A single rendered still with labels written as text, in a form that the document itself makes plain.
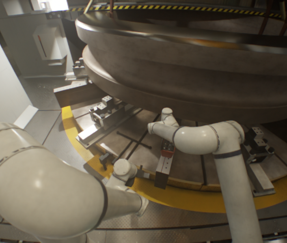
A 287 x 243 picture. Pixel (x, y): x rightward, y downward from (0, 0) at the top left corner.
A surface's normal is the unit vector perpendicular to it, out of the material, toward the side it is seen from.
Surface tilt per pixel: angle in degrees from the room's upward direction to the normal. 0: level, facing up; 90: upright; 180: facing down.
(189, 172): 0
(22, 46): 90
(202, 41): 45
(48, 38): 90
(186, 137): 49
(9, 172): 9
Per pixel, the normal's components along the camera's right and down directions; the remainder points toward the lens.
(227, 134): 0.15, -0.20
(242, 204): -0.30, -0.11
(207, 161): 0.00, -0.73
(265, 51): -0.04, -0.04
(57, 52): 0.02, 0.68
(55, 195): 0.62, -0.37
